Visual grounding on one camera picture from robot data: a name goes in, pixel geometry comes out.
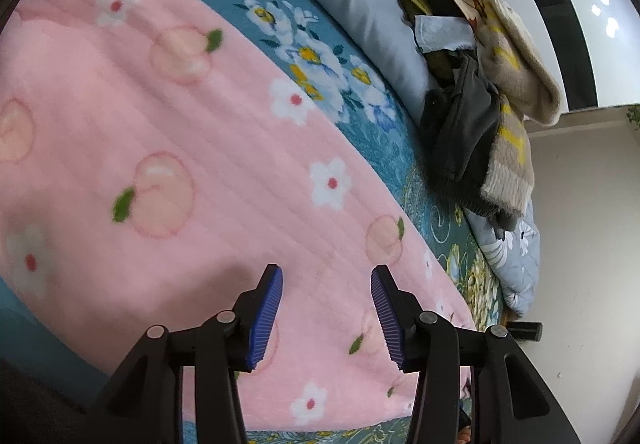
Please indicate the grey floral duvet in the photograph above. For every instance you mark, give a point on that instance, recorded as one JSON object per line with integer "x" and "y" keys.
{"x": 381, "y": 29}

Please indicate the pink fleece pajama pants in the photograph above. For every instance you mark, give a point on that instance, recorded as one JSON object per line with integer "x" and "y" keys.
{"x": 154, "y": 161}

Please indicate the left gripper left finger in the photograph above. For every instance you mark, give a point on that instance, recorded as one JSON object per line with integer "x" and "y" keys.
{"x": 142, "y": 402}

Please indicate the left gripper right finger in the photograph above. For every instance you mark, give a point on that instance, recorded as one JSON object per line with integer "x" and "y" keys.
{"x": 511, "y": 403}

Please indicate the black chair back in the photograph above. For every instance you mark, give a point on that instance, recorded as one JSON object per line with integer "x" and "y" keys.
{"x": 525, "y": 330}

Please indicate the teal floral bed blanket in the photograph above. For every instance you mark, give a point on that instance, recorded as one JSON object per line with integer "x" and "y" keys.
{"x": 308, "y": 46}

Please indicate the dark grey garment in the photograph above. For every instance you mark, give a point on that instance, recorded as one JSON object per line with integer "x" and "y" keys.
{"x": 459, "y": 121}

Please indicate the beige yellow knit sweater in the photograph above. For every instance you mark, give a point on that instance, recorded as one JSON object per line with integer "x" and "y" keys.
{"x": 526, "y": 90}

